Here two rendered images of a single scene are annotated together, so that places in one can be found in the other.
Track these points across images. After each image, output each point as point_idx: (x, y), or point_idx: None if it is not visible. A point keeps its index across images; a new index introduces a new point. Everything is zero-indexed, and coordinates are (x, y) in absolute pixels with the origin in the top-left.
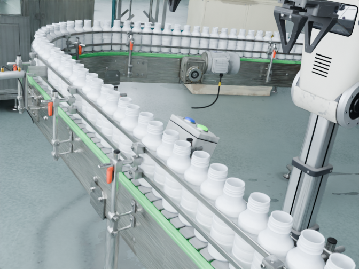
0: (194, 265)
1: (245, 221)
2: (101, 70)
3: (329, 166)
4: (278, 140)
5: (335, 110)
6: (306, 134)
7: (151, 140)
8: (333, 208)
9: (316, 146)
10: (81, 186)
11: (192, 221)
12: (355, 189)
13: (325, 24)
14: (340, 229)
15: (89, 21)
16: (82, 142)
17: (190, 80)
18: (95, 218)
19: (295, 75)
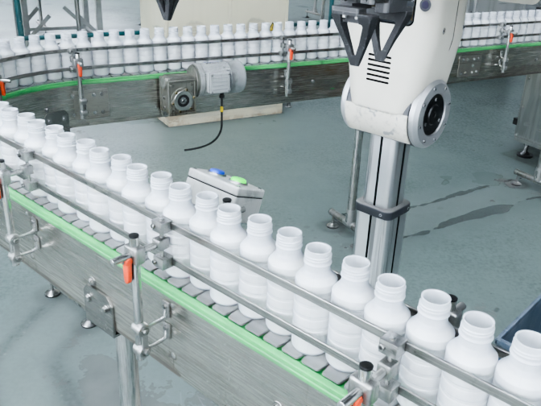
0: (278, 369)
1: (343, 296)
2: (38, 113)
3: (405, 203)
4: (308, 176)
5: (406, 127)
6: (369, 165)
7: (179, 211)
8: (402, 258)
9: (386, 179)
10: (31, 297)
11: (263, 312)
12: (424, 225)
13: (398, 22)
14: (416, 284)
15: (6, 41)
16: (58, 230)
17: (178, 109)
18: (67, 341)
19: (323, 80)
